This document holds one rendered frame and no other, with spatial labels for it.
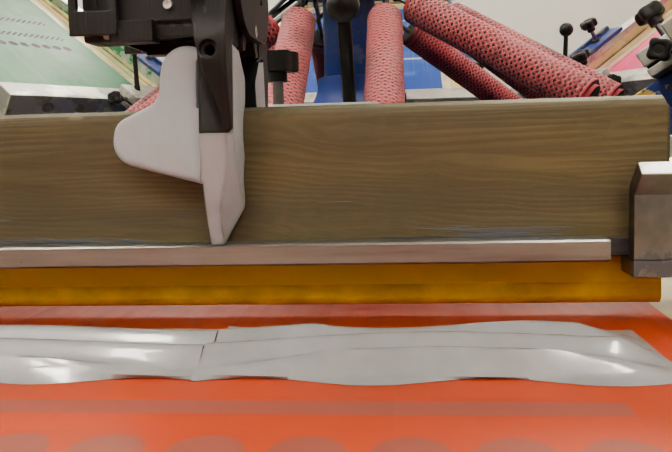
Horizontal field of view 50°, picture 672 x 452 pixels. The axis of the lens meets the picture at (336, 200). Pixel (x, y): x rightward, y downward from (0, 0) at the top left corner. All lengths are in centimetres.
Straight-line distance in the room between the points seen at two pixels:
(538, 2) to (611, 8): 43
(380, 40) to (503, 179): 63
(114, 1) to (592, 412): 26
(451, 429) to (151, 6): 23
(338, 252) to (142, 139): 10
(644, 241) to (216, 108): 20
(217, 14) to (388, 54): 62
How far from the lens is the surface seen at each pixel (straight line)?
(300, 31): 100
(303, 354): 28
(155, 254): 35
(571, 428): 23
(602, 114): 36
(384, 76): 88
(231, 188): 33
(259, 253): 34
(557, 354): 28
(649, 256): 35
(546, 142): 35
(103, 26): 35
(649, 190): 35
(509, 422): 24
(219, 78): 32
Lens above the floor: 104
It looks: 5 degrees down
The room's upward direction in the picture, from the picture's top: 2 degrees counter-clockwise
